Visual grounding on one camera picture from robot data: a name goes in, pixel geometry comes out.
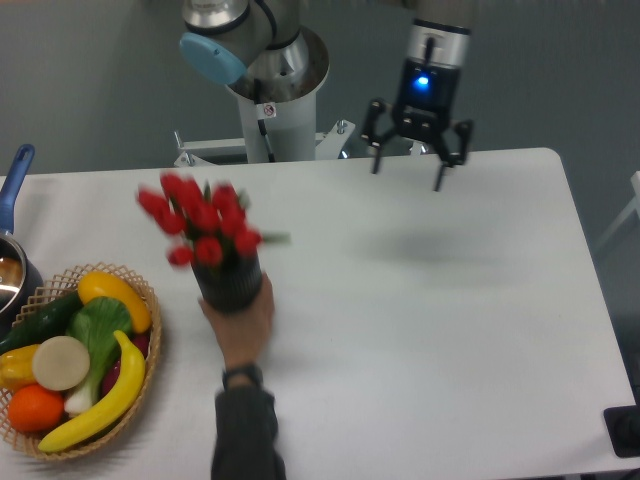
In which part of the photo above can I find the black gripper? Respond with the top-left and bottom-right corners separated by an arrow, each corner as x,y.
360,58 -> 475,193

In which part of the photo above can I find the red tulip bouquet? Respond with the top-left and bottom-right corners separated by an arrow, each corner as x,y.
136,171 -> 291,274

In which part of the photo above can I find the dark grey ribbed vase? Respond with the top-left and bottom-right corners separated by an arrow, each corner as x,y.
192,256 -> 262,314

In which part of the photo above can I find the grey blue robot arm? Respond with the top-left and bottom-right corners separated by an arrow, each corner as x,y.
179,1 -> 477,175

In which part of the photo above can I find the dark sleeved forearm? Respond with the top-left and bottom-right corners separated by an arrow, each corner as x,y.
210,386 -> 286,479

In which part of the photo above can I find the person's hand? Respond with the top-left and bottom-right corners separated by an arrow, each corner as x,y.
199,273 -> 275,370

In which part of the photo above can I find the black wristwatch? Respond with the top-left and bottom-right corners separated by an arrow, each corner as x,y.
222,363 -> 263,390

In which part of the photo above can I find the purple eggplant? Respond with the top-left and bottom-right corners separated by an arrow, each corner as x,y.
100,333 -> 150,398

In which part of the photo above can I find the yellow squash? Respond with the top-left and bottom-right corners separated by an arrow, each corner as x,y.
77,271 -> 152,334

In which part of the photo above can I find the black device at edge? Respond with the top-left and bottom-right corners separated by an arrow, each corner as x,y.
603,405 -> 639,458

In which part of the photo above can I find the green bok choy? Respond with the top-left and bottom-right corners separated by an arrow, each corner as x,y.
64,296 -> 132,417

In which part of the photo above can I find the woven wicker basket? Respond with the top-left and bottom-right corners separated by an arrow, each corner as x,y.
1,262 -> 162,461

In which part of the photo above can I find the yellow banana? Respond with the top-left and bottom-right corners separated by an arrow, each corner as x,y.
38,330 -> 146,454

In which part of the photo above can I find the green cucumber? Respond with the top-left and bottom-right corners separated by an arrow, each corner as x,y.
1,291 -> 83,354

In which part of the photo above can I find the beige round disc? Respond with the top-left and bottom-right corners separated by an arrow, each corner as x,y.
31,336 -> 90,391

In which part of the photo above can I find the yellow bell pepper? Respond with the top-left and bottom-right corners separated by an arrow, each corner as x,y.
1,344 -> 40,391

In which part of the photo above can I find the orange fruit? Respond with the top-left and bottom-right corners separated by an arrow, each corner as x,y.
8,384 -> 64,433

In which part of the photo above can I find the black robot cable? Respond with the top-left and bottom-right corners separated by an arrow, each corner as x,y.
252,78 -> 277,164

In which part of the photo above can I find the white frame at right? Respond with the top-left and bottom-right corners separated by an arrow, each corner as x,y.
593,171 -> 639,258

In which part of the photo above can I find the blue handled saucepan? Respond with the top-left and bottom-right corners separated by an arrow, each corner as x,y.
1,144 -> 43,337

